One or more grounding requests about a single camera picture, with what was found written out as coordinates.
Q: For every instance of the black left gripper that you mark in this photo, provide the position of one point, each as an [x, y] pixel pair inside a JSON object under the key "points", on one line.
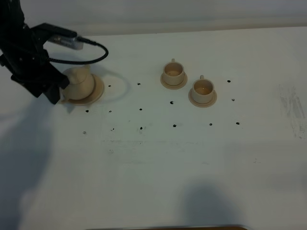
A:
{"points": [[25, 57]]}

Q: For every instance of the beige ceramic teapot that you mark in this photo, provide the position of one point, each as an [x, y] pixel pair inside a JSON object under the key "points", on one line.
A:
{"points": [[81, 83]]}

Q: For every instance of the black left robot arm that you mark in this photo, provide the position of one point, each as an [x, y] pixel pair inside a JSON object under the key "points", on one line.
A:
{"points": [[11, 12]]}

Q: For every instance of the beige teapot saucer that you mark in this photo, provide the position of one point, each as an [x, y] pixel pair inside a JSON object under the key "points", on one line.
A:
{"points": [[93, 97]]}

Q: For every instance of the beige saucer far left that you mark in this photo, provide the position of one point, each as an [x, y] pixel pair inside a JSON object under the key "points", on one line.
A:
{"points": [[176, 87]]}

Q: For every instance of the beige teacup far left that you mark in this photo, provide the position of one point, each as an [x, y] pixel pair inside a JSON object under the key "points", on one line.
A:
{"points": [[173, 73]]}

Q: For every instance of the beige teacup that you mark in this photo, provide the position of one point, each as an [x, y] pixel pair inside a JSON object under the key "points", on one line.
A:
{"points": [[202, 90], [173, 73]]}

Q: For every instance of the beige saucer near right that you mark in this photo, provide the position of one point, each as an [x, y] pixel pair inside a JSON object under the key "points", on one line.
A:
{"points": [[203, 105]]}

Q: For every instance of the beige teacup near right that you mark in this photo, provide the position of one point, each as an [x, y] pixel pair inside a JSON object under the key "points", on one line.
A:
{"points": [[202, 90]]}

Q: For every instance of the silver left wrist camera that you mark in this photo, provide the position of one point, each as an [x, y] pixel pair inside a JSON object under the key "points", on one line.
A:
{"points": [[68, 42]]}

